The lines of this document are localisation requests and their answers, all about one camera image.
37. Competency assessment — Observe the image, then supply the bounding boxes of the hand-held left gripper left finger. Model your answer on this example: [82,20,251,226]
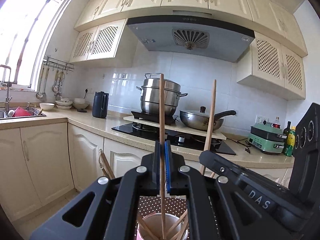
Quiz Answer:
[29,140,162,240]

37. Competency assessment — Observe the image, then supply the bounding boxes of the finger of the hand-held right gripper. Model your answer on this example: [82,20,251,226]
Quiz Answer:
[199,151,248,183]

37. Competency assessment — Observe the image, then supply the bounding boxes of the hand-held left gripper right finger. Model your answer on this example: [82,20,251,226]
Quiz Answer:
[164,140,253,240]

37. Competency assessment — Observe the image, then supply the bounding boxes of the bunch of wooden chopsticks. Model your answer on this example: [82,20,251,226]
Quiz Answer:
[99,149,190,240]

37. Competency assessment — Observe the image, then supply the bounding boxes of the pink cup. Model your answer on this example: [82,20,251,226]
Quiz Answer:
[137,212,189,240]

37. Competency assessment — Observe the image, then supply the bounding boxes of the long wooden chopstick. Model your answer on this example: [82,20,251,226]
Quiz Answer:
[159,73,167,240]
[203,79,217,178]

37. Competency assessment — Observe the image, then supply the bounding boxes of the green oil bottle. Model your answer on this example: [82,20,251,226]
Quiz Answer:
[284,126,297,157]

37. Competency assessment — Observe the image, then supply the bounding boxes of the cream stone board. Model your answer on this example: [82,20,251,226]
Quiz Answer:
[123,115,227,140]

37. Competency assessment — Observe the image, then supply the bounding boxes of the dark glass bottle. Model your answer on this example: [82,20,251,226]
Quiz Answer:
[282,121,292,145]

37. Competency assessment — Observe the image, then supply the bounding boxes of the brown polka-dot tablecloth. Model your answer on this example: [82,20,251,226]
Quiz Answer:
[137,195,188,220]

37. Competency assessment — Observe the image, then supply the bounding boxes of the green electric cooker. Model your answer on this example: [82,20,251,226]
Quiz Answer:
[247,122,288,155]

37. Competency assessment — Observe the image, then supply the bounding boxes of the black glass gas hob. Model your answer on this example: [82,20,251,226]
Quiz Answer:
[111,122,237,156]

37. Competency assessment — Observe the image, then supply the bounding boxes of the black portable induction cooker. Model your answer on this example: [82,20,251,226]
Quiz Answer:
[131,110,179,125]

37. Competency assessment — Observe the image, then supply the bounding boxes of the steel wok lid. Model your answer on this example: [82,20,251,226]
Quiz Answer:
[180,106,224,120]

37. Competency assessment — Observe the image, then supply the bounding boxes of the steel steamer pot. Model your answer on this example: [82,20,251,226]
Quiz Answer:
[136,73,188,115]

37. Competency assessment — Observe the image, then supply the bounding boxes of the beige kitchen countertop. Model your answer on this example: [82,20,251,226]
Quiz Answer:
[0,109,295,169]

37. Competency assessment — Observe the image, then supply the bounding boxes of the dark blue kettle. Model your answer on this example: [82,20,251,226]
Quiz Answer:
[92,91,110,119]

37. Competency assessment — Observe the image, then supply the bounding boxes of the stack of white bowls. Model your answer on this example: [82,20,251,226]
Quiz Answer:
[72,97,90,110]

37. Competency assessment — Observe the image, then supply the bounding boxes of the cream base cabinets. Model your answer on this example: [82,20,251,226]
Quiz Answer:
[0,122,294,222]

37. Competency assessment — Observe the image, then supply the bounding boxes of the stack of patterned bowls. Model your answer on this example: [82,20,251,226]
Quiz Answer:
[55,98,73,110]

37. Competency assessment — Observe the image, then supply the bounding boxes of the hanging kitchen peeler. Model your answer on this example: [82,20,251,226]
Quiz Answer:
[55,71,64,101]

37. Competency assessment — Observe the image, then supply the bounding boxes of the small steel ladle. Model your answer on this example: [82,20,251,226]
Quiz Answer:
[52,70,59,92]

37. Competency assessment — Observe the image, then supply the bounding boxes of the grey range hood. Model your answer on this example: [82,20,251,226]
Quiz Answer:
[126,9,255,63]

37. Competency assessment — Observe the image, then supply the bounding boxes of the steel spatula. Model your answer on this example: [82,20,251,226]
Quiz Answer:
[43,67,49,97]

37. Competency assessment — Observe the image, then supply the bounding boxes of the red plastic basin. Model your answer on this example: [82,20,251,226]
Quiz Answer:
[12,107,32,117]

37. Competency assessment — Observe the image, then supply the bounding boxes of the steel kitchen sink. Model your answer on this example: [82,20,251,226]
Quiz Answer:
[0,106,47,119]

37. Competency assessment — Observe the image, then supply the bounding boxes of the steel kitchen faucet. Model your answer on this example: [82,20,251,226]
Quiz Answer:
[0,64,13,113]

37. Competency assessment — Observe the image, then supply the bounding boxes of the barred kitchen window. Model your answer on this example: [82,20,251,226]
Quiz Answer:
[0,0,75,92]

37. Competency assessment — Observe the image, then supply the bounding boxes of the black power cable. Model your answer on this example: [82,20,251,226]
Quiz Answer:
[226,137,252,153]

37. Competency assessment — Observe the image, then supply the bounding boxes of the steel wok black handle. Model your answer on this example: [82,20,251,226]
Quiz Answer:
[179,106,237,131]

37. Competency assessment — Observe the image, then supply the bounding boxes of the cream lattice-door wall cabinet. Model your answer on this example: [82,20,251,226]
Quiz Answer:
[236,31,307,101]
[69,19,137,68]

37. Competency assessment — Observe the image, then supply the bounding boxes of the steel wall rack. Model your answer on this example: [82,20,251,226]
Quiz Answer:
[42,56,75,72]

